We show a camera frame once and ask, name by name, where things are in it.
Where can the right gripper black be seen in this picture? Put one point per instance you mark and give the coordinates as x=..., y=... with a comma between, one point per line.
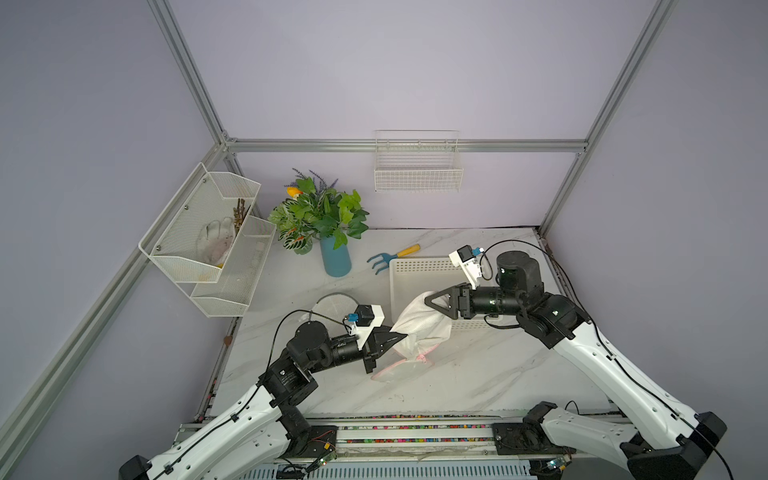
x=462, y=300

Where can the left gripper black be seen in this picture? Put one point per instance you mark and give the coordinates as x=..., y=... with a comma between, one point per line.
x=372, y=348

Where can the pink trimmed laundry bag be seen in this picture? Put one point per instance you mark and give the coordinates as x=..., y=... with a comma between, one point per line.
x=425, y=329

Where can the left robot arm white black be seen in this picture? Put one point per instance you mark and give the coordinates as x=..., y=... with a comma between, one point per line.
x=265, y=423

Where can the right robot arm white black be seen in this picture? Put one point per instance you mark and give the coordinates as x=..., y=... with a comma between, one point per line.
x=665, y=438

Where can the white plastic basket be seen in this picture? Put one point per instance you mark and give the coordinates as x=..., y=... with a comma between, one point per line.
x=411, y=277

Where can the blue yellow garden fork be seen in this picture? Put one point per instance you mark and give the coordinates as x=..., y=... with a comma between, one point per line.
x=381, y=262

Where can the teal vase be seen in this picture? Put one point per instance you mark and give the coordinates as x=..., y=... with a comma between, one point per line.
x=336, y=261

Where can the artificial green plant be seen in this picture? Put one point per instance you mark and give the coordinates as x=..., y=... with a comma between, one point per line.
x=316, y=210

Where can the clear glove in shelf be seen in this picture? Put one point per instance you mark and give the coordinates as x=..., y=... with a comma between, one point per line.
x=215, y=241

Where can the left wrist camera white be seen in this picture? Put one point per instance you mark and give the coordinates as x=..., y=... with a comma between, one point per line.
x=363, y=321

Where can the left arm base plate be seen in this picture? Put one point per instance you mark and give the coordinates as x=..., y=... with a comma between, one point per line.
x=318, y=441

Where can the white wire wall basket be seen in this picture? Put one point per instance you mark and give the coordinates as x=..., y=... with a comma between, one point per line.
x=422, y=171

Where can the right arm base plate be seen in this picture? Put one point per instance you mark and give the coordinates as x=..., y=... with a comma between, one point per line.
x=524, y=439

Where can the white mesh wall shelf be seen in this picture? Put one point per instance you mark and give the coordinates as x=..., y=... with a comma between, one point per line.
x=170, y=243

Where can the aluminium frame rail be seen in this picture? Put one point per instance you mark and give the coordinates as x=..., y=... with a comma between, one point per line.
x=372, y=145

